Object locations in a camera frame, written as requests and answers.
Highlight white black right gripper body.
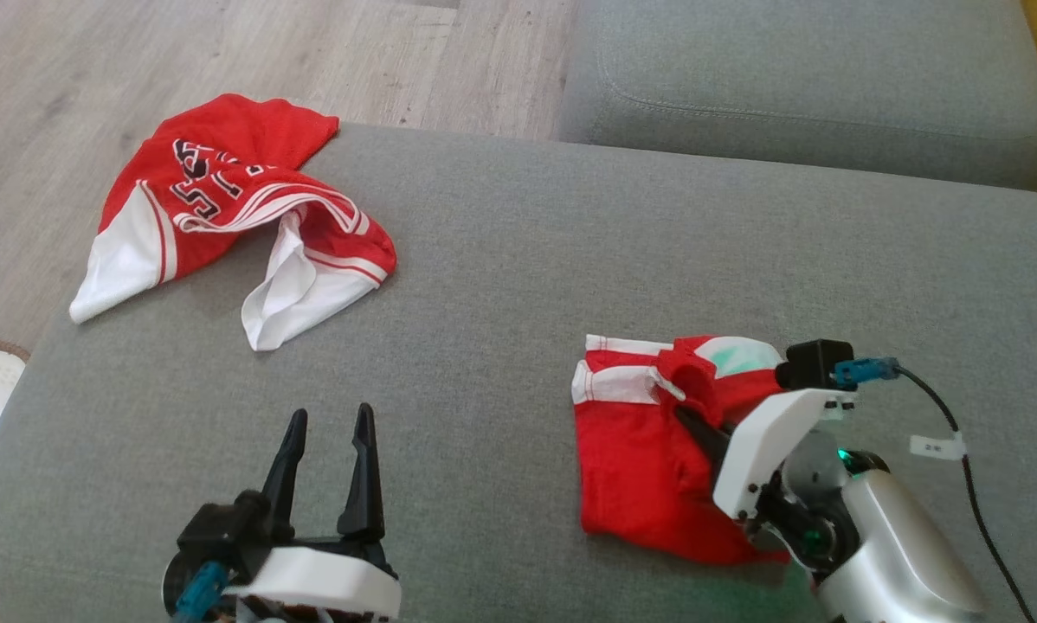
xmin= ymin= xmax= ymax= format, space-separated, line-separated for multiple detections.
xmin=713 ymin=391 xmax=864 ymax=572

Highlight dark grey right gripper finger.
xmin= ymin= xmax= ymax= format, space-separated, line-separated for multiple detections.
xmin=674 ymin=407 xmax=732 ymax=459

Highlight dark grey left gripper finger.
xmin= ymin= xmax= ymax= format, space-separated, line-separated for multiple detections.
xmin=261 ymin=408 xmax=309 ymax=542
xmin=337 ymin=402 xmax=387 ymax=544

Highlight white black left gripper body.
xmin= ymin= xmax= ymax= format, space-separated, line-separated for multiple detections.
xmin=224 ymin=535 xmax=403 ymax=623

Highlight red white shorts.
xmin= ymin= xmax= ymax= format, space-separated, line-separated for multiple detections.
xmin=570 ymin=333 xmax=792 ymax=568

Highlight red white basketball jersey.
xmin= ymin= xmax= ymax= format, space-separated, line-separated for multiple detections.
xmin=68 ymin=93 xmax=398 ymax=353

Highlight large grey sofa seat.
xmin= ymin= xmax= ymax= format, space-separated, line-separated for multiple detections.
xmin=0 ymin=121 xmax=1037 ymax=623

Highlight grey sofa cushion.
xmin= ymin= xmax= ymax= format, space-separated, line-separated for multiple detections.
xmin=553 ymin=0 xmax=1037 ymax=193

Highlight white cable label tag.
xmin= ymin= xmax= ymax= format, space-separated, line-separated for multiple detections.
xmin=908 ymin=433 xmax=967 ymax=461

